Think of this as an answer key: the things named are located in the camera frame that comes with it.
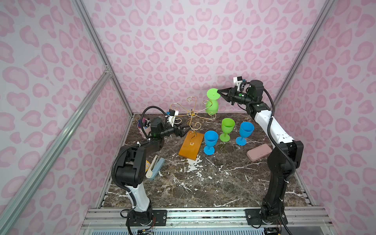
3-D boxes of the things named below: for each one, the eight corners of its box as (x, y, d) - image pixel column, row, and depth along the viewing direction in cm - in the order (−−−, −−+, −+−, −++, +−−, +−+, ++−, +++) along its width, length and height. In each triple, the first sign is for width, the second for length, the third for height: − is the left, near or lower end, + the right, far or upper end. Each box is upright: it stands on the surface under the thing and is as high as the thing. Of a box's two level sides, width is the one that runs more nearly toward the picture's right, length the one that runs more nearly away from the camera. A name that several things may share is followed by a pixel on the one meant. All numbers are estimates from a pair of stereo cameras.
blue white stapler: (146, 178, 89) (144, 175, 86) (157, 157, 97) (156, 155, 94) (155, 181, 87) (153, 178, 84) (165, 160, 96) (164, 157, 93)
